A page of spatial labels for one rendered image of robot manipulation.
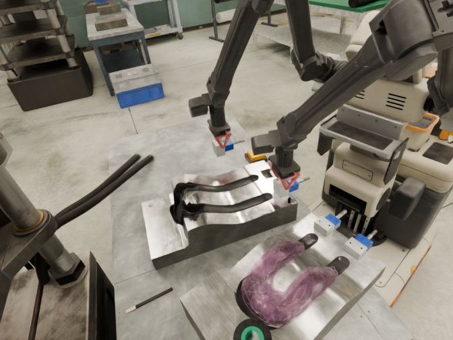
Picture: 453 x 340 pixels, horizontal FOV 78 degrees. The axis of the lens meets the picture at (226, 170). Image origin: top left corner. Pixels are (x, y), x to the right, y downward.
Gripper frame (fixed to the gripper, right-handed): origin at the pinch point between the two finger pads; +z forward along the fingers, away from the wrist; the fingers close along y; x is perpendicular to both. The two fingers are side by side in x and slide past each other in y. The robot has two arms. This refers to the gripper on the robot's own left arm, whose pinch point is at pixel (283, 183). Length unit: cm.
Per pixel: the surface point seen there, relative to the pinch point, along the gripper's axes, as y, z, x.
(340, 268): 30.5, 7.8, 1.0
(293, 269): 28.1, 2.8, -12.4
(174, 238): 2.1, 5.5, -40.3
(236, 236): 7.0, 9.4, -21.1
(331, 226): 19.2, 4.8, 6.1
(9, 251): 4, -13, -78
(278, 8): -661, 87, 345
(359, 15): -212, 15, 207
